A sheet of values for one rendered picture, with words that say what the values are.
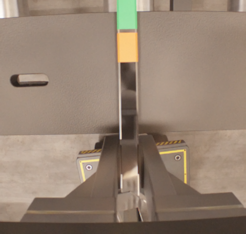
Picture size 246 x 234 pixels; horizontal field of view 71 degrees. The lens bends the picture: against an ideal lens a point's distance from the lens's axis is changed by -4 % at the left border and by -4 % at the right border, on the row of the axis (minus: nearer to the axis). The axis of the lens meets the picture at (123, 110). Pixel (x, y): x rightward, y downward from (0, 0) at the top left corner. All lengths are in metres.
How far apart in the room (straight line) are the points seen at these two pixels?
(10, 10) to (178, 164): 1.09
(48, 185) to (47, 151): 0.33
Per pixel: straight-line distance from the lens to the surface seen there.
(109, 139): 0.15
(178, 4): 0.56
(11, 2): 0.49
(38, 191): 1.83
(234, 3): 0.52
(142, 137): 0.16
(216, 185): 1.84
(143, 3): 0.41
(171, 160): 1.17
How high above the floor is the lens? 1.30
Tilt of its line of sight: 76 degrees down
